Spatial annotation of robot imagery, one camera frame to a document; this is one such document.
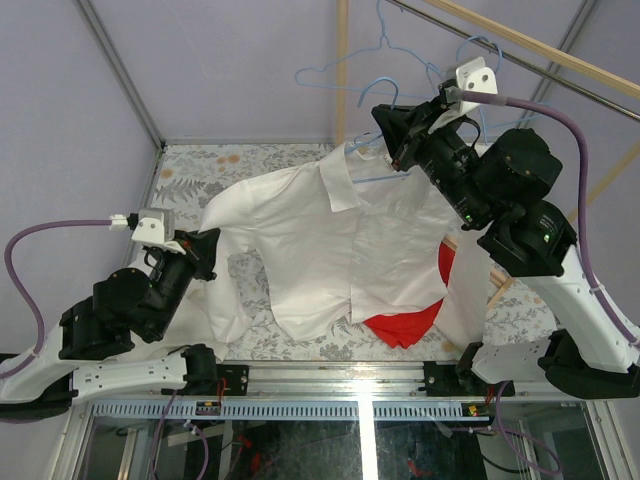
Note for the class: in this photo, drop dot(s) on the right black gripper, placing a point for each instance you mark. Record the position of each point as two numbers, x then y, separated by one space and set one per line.
398 124

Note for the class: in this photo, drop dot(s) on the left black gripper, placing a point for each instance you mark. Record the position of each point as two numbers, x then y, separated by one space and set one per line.
195 257

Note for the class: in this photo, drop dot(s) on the white button shirt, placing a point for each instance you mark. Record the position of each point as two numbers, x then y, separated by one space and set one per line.
344 237

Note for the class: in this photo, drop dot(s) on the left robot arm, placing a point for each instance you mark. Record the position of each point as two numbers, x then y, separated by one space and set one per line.
76 361

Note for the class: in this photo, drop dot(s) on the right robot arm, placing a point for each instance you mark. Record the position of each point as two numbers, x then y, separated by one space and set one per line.
502 194

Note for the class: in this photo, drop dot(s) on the red shirt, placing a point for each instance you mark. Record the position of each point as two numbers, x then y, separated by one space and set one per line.
406 329

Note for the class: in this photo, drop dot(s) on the metal hanging rod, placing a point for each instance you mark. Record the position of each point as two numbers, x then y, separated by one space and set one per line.
547 74

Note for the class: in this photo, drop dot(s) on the floral table mat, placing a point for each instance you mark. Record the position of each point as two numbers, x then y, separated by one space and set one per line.
191 175

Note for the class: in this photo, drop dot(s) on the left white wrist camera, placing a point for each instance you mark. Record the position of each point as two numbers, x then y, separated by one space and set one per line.
151 227

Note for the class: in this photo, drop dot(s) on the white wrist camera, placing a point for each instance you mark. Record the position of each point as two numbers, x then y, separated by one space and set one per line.
470 75
151 227

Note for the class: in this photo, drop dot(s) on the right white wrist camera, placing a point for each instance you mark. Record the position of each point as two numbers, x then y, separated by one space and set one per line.
470 75

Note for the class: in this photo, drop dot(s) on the wooden rack frame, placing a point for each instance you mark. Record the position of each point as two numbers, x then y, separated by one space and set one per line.
618 182

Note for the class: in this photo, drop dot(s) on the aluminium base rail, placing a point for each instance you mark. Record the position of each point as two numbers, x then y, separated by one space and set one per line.
288 390

